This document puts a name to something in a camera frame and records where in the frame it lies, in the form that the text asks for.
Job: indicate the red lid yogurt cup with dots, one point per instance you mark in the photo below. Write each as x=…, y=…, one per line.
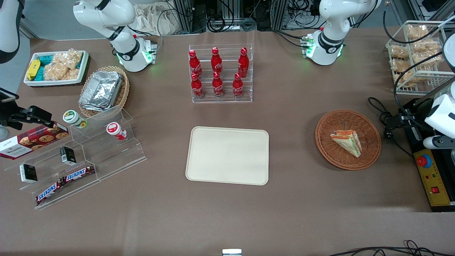
x=115, y=130

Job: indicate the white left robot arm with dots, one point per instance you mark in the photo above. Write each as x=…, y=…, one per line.
x=325, y=42

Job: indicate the red tartan cookie box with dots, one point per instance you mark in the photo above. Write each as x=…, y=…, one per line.
x=32, y=142

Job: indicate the triangle sandwich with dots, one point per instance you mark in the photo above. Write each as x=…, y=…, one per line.
x=348, y=142

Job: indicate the oval light wicker basket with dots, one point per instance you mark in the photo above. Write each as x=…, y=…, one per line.
x=124, y=90

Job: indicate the clear acrylic step display stand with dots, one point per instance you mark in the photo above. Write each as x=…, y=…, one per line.
x=106, y=156

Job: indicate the black appliance housing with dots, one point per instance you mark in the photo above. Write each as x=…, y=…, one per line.
x=412, y=138

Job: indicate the clear bag of rice crackers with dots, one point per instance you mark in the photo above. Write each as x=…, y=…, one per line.
x=69, y=58
x=58, y=73

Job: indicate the beige plastic tray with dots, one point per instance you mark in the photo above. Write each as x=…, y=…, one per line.
x=227, y=155

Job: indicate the small black carton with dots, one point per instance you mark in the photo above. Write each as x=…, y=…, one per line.
x=28, y=173
x=67, y=155

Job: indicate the white rectangular snack bin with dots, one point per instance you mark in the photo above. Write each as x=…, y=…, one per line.
x=53, y=82

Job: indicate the Snickers chocolate bar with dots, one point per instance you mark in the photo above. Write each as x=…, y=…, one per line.
x=49, y=192
x=79, y=173

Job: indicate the stacked aluminium foil containers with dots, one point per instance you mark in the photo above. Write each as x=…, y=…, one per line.
x=101, y=90

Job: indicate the black bracket with white edge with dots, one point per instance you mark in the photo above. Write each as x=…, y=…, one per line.
x=7, y=96

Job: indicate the teal snack packet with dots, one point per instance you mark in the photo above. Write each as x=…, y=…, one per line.
x=40, y=74
x=46, y=59

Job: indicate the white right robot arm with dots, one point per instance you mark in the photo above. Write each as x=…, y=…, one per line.
x=124, y=53

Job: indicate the aluminium profile frame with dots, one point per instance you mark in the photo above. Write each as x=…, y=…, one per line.
x=186, y=16

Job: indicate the green lid yogurt cup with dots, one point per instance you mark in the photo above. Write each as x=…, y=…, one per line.
x=73, y=118

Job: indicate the round brown wicker basket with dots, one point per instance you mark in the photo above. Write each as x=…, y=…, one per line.
x=327, y=142

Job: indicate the red cola bottle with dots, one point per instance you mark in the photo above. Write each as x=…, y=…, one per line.
x=243, y=62
x=217, y=86
x=194, y=64
x=216, y=61
x=197, y=87
x=237, y=86

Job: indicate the crumpled beige cloth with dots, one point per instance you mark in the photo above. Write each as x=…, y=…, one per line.
x=153, y=19

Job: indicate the yellow snack packet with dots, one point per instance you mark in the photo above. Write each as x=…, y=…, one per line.
x=33, y=69

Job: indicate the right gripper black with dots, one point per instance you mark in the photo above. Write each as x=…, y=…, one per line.
x=10, y=117

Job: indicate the clear acrylic bottle rack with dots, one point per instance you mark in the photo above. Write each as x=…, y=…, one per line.
x=227, y=64

